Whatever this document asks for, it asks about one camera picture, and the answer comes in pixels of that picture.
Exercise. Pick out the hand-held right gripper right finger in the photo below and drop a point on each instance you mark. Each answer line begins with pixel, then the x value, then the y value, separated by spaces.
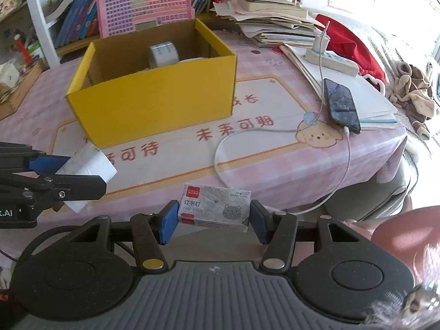
pixel 260 221

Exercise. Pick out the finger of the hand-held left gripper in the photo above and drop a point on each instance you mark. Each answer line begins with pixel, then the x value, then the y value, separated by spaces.
pixel 75 187
pixel 44 163

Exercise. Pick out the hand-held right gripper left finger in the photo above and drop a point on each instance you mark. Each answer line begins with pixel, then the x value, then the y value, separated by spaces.
pixel 169 221

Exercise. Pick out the white paper packet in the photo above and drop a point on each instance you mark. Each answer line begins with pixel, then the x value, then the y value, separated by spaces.
pixel 91 165

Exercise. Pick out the grey staples box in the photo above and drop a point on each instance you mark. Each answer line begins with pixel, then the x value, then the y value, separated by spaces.
pixel 213 208

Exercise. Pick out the yellow cardboard box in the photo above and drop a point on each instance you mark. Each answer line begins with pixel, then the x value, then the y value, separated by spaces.
pixel 154 103

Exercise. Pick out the white tape roll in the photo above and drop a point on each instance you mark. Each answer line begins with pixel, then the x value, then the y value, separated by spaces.
pixel 163 55

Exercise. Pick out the wooden chessboard box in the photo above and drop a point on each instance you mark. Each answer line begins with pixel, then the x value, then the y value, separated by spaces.
pixel 20 89

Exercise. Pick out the tissue pack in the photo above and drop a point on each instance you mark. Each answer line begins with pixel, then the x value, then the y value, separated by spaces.
pixel 8 77

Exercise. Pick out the green white jar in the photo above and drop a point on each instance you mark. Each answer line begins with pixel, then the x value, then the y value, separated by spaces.
pixel 36 51

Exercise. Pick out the red bottle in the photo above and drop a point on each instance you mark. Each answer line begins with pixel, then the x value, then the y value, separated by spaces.
pixel 22 50

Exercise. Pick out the white bookshelf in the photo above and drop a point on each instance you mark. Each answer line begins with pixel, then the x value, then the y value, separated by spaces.
pixel 41 24

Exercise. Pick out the black smartphone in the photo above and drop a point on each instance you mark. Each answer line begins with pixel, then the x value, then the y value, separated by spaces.
pixel 340 106

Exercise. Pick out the row of books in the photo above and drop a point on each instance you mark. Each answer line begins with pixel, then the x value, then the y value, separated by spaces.
pixel 79 20

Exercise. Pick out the grey sofa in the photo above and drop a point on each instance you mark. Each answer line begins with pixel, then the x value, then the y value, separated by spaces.
pixel 402 182

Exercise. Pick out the person's pink pants leg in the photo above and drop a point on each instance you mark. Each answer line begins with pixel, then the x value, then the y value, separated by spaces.
pixel 409 240

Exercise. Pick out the white notebooks stack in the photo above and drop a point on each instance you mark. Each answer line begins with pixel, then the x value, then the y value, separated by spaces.
pixel 371 99

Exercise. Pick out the fuzzy garment with metal button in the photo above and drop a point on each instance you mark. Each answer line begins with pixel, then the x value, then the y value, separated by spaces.
pixel 405 311

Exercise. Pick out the white power strip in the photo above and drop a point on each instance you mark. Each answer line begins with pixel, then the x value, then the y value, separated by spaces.
pixel 333 62

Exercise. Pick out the pink learning tablet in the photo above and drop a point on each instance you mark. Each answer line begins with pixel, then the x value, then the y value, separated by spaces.
pixel 137 3

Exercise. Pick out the red garment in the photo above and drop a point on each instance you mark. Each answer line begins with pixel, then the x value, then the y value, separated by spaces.
pixel 357 51

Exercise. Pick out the brown plush toy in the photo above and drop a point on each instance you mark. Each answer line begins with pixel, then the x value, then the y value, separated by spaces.
pixel 412 96

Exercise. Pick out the stack of papers and books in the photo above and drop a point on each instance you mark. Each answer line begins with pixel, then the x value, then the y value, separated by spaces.
pixel 275 24

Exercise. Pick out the white wall charger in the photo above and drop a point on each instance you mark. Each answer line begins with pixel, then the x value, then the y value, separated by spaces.
pixel 320 44

